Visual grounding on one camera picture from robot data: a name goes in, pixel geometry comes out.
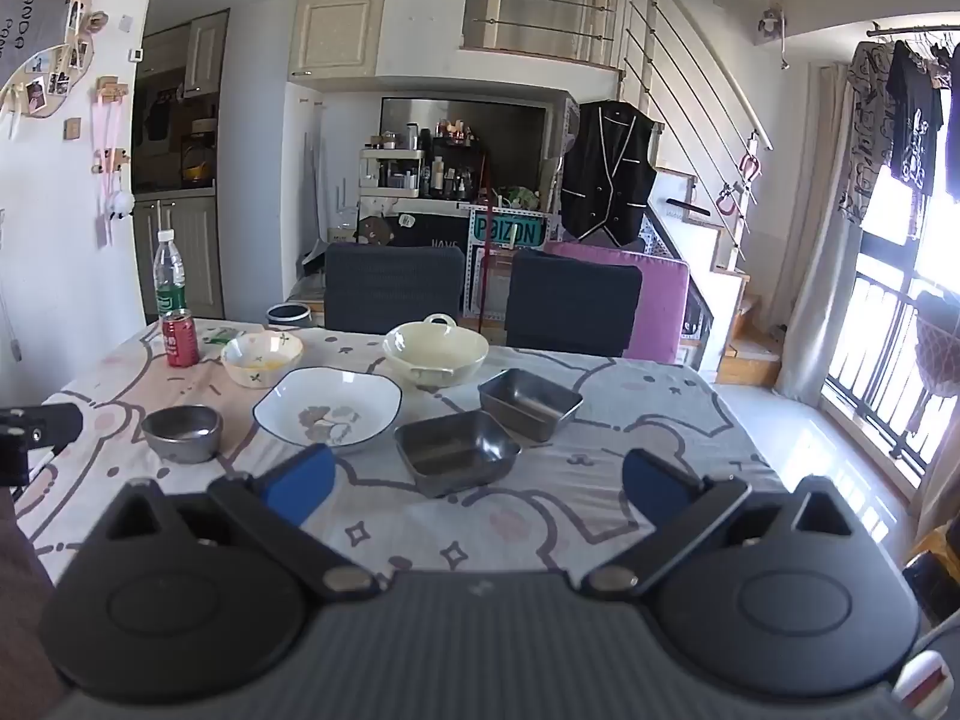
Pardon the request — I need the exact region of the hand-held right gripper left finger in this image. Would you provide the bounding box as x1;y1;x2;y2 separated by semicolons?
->
105;444;376;602

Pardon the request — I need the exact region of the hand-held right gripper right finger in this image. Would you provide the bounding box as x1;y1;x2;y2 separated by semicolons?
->
585;448;856;595

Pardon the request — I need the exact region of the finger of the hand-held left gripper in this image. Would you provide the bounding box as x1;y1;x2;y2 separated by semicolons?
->
0;403;83;488

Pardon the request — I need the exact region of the white plate dark rim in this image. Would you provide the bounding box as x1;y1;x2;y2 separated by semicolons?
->
252;366;404;457

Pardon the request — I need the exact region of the round steel bowl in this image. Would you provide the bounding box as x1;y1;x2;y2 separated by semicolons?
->
141;405;224;464

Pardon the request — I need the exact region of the cream two-handled ceramic bowl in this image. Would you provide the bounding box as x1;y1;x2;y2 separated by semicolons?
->
382;313;490;389

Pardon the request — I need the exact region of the floral ceramic bowl yellow rim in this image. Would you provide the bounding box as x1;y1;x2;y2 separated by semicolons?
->
220;331;305;389

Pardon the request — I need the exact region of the cartoon bear printed tablecloth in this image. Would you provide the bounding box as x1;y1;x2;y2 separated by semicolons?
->
15;319;788;593

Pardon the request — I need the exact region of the square steel bowl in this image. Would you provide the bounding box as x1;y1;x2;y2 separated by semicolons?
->
394;410;522;498
478;368;584;445

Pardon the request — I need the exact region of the red drink can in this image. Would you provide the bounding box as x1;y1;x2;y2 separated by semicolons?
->
163;309;201;368

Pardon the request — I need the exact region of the wooden staircase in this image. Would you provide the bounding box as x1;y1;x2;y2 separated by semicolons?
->
649;169;785;385

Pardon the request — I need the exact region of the clear water bottle green label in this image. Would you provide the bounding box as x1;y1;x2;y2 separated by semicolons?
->
154;229;187;320

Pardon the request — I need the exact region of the dark grey chair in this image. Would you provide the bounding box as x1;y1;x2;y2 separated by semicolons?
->
324;241;466;332
504;247;644;357

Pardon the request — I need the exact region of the cream kitchen base cabinet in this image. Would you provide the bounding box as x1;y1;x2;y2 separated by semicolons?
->
133;191;226;325

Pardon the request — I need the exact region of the black balcony railing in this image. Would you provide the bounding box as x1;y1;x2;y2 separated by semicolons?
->
823;229;960;500

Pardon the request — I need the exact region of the beige curtain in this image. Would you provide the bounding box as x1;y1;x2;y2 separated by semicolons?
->
776;60;863;410

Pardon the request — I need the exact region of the teal sign board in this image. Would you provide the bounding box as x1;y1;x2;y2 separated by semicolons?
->
469;212;545;249

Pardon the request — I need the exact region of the red thin pole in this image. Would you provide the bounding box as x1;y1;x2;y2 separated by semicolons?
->
480;152;502;325

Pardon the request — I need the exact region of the woven hanging basket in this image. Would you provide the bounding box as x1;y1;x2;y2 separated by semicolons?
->
915;291;960;398

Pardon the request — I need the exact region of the black vest white trim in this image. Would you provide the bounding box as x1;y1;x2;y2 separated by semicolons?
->
561;100;662;247

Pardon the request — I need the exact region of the white rack with bottles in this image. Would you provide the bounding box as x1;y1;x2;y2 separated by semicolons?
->
358;124;485;201

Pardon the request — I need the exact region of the patterned hanging garment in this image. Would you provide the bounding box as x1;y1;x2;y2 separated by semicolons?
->
838;41;897;227

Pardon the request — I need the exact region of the metal stair railing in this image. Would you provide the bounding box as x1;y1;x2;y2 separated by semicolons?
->
463;0;773;233

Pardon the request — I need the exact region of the black printed t-shirt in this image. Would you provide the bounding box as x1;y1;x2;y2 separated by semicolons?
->
885;40;946;197

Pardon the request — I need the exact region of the cream upper cabinet door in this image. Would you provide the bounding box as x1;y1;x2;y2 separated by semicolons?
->
291;0;388;80

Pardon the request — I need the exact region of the pink hanging wall ornament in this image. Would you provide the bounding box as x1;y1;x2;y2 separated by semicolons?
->
91;75;137;247

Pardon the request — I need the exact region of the wall photo board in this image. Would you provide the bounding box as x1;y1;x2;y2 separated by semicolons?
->
0;0;97;121

